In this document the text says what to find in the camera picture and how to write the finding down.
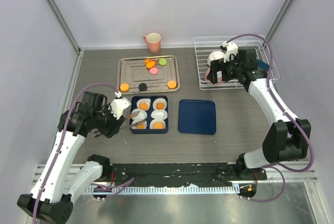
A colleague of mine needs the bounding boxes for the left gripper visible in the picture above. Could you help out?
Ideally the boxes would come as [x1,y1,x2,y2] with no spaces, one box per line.
[93,103,125,138]

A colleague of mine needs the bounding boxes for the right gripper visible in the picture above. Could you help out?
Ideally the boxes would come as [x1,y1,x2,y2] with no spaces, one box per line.
[207,53,243,85]

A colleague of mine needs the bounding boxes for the orange chip cookie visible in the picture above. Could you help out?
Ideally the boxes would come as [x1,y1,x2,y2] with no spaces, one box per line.
[136,122,147,129]

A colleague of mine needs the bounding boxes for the orange flower cookie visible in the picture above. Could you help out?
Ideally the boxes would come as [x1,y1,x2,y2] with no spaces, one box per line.
[138,102,149,111]

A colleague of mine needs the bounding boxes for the orange sandwich cookie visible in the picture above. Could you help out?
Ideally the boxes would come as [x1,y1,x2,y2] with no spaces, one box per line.
[120,83,130,92]
[153,122,165,129]
[167,80,177,89]

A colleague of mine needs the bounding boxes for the orange swirl cookie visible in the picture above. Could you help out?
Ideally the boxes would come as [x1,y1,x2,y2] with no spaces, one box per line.
[156,102,164,110]

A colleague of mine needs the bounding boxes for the metal tongs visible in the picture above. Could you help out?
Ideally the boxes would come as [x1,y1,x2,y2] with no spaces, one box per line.
[120,110,145,129]

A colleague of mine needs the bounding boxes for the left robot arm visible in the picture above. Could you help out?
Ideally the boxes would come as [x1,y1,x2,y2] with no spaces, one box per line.
[17,91,131,223]

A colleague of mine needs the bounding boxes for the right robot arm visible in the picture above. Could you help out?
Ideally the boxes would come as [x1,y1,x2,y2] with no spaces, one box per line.
[207,49,314,180]

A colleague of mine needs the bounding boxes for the white bowl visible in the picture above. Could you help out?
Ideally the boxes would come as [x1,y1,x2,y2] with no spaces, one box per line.
[207,51,225,66]

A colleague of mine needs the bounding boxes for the red patterned bowl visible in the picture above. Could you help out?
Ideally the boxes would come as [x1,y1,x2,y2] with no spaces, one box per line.
[204,68,224,85]

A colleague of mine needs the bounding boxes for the white paper cup front-left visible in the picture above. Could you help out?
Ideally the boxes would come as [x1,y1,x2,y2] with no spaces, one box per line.
[129,120,147,129]

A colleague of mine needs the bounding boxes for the white paper cup middle-left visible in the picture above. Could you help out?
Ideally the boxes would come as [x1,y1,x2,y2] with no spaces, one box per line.
[131,109,147,120]

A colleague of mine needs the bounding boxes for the white paper cup back-left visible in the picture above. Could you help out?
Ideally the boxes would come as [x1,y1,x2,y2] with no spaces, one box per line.
[137,98,151,111]

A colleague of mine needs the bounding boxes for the navy blue box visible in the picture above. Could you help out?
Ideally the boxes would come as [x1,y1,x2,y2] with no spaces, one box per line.
[130,96,169,134]

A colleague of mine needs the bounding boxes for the white paper cup front-right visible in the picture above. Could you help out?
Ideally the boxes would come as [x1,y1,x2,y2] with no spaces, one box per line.
[149,119,166,130]

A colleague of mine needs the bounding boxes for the white paper cup middle-right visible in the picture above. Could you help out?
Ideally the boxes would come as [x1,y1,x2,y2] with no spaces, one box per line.
[151,110,168,120]

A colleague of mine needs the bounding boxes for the black sandwich cookie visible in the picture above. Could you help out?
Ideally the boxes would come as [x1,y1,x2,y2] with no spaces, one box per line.
[138,82,147,91]

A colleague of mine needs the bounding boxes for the green macaron cookie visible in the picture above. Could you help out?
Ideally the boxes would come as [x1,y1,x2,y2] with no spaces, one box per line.
[159,58,167,66]

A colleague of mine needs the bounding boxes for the white paper cup back-right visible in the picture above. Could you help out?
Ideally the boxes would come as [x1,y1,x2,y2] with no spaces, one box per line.
[153,98,168,110]

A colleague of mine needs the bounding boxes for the navy blue lid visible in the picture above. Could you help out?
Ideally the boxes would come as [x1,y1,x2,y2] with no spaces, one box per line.
[178,99,217,135]

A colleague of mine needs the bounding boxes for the steel baking tray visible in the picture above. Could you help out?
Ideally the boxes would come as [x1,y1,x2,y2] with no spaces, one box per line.
[117,55,181,95]

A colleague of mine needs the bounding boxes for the pink sandwich cookie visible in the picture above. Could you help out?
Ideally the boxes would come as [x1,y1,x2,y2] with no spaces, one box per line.
[149,67,158,75]

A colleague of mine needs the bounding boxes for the orange fish cookie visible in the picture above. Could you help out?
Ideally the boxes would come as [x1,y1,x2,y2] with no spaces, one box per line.
[146,61,156,69]

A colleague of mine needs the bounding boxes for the pink mug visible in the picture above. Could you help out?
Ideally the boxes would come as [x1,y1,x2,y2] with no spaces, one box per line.
[143,32,161,54]

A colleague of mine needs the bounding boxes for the white wire dish rack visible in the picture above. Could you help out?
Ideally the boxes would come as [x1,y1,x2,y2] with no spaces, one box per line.
[194,33,280,92]

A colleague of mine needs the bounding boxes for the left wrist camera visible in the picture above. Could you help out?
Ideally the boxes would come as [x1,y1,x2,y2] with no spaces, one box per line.
[110,91,131,120]

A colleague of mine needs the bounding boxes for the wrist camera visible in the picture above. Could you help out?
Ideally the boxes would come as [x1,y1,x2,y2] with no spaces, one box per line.
[110,91,131,120]
[220,41,238,63]

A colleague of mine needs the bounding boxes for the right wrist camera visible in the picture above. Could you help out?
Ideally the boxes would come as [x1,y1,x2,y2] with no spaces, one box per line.
[220,41,238,63]

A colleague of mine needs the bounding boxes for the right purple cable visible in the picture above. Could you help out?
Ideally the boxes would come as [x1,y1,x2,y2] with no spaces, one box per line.
[229,33,315,204]

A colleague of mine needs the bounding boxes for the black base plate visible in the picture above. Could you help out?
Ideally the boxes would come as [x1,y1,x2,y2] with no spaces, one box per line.
[110,162,267,187]

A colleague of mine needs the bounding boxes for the white slotted cable duct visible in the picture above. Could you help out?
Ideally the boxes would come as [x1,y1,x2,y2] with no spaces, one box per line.
[83,184,240,195]

